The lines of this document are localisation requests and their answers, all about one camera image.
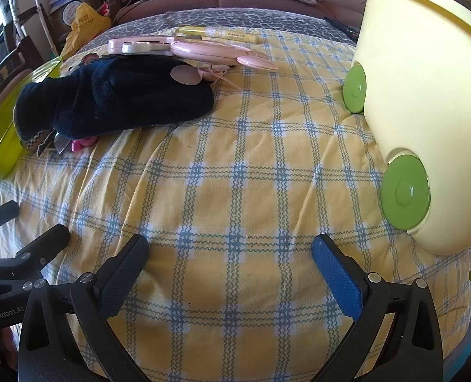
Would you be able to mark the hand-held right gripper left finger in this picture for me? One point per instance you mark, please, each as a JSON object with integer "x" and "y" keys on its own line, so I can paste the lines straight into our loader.
{"x": 122, "y": 282}

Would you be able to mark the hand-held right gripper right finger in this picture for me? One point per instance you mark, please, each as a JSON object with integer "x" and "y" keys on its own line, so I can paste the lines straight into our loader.
{"x": 337, "y": 274}

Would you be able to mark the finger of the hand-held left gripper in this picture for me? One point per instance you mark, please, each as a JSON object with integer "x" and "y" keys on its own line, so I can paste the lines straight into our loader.
{"x": 44, "y": 248}
{"x": 0, "y": 213}

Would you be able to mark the pink tape roll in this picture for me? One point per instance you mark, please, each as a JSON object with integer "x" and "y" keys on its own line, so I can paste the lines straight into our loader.
{"x": 85, "y": 143}

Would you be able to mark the black printed pouch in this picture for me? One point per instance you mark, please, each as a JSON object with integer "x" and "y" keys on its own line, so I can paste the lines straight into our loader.
{"x": 120, "y": 99}

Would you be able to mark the pale yellow plastic tub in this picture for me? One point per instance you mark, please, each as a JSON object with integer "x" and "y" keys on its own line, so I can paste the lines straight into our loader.
{"x": 418, "y": 107}

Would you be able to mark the lime green plastic tray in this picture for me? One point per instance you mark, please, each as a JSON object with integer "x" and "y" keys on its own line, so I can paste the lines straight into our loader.
{"x": 0, "y": 135}

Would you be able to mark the yellow checked cloth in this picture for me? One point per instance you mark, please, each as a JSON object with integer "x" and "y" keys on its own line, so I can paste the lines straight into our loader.
{"x": 235, "y": 187}

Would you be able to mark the yellow plastic bag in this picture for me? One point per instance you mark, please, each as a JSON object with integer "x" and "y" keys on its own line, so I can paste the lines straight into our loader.
{"x": 86, "y": 24}

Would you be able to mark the round tin white label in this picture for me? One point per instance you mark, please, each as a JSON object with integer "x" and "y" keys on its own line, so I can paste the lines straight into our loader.
{"x": 69, "y": 14}

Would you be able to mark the pink and white plastic gadget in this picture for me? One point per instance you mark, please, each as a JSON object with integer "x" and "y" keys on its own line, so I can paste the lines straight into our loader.
{"x": 139, "y": 45}

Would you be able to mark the pink oblong plastic case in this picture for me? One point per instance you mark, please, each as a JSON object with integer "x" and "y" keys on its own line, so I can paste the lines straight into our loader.
{"x": 219, "y": 53}

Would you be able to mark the black remote control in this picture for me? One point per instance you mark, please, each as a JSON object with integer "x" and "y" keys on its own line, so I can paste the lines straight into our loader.
{"x": 339, "y": 26}

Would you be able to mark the yellow pen tube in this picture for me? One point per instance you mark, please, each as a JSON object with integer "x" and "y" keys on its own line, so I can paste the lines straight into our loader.
{"x": 219, "y": 35}

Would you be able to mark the grey pebble pattern cloth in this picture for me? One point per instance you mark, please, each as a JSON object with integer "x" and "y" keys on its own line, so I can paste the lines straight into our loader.
{"x": 259, "y": 20}

